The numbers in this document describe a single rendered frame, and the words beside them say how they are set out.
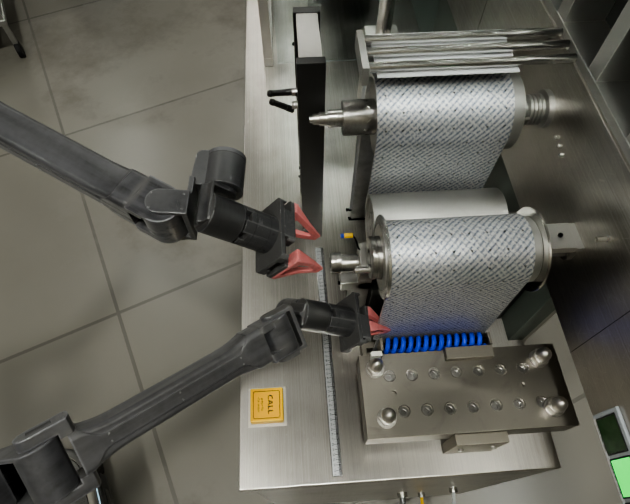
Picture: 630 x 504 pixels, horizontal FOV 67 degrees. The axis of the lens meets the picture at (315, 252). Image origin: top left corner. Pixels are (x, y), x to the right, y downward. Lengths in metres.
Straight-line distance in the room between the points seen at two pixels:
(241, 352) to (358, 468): 0.40
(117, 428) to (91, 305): 1.65
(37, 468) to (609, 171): 0.90
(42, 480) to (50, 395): 1.54
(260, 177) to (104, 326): 1.19
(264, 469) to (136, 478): 1.07
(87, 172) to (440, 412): 0.73
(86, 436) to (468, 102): 0.77
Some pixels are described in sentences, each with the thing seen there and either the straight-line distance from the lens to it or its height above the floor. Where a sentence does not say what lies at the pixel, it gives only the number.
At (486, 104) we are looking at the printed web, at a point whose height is 1.39.
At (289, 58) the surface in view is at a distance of 1.72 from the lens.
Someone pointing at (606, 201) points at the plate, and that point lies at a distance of 0.85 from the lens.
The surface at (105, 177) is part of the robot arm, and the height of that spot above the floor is 1.46.
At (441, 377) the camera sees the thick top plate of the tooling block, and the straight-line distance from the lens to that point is 1.00.
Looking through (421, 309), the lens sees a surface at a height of 1.16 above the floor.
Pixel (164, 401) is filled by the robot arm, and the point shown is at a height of 1.25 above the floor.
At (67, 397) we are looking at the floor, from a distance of 2.25.
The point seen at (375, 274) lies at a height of 1.26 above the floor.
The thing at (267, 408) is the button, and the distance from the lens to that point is 1.06.
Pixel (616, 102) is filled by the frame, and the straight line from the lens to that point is 0.88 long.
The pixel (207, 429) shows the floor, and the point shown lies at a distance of 2.03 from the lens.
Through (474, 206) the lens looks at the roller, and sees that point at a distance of 0.95.
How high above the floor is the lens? 1.96
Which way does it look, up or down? 59 degrees down
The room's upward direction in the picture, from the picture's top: straight up
